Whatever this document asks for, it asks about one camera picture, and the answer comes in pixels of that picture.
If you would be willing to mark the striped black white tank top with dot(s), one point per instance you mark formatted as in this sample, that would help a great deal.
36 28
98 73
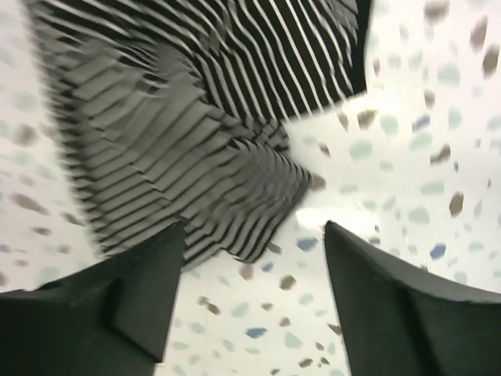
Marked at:
173 110

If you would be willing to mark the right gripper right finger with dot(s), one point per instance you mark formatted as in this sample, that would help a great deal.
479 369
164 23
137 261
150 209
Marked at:
398 319

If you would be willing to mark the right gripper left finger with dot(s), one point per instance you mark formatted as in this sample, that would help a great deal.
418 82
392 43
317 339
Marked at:
111 319

